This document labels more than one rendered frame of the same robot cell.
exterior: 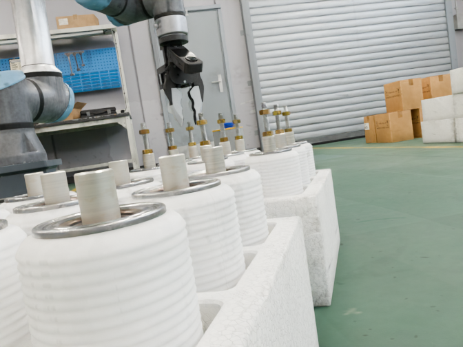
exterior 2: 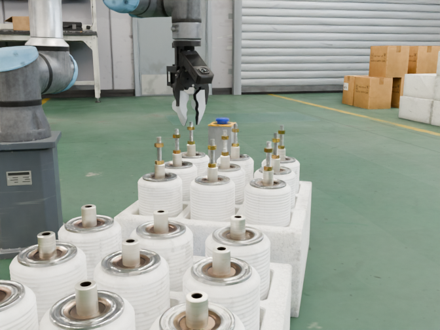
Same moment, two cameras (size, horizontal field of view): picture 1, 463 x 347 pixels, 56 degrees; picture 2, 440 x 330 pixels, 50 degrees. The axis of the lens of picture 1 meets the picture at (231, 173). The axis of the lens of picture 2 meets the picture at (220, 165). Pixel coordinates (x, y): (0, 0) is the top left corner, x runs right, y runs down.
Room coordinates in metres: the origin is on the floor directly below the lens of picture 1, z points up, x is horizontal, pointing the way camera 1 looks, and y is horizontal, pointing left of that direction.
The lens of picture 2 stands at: (-0.17, 0.08, 0.51)
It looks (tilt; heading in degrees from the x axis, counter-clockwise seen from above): 13 degrees down; 357
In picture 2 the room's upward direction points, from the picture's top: straight up
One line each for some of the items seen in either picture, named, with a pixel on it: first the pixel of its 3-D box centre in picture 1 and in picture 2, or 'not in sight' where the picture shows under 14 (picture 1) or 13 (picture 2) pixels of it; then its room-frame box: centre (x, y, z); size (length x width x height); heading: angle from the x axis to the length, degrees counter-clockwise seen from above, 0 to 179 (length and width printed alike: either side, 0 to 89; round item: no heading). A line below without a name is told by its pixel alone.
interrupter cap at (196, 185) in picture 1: (176, 189); (221, 270); (0.37, 0.05, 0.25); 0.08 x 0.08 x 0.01
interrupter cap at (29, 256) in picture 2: not in sight; (48, 255); (0.43, 0.28, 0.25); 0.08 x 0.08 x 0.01
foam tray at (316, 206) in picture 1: (238, 230); (224, 232); (0.91, 0.00, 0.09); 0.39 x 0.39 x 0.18; 73
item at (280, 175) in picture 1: (278, 203); (266, 225); (0.76, -0.07, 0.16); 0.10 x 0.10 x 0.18
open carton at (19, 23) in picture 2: (68, 113); (27, 21); (5.43, 1.89, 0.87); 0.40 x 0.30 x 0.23; 86
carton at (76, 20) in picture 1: (78, 24); not in sight; (5.57, 1.61, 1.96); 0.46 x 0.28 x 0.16; 96
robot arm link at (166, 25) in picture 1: (170, 29); (185, 33); (1.07, 0.09, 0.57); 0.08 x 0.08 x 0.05
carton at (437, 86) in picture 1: (433, 91); (419, 61); (4.58, -2.22, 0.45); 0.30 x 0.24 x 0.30; 8
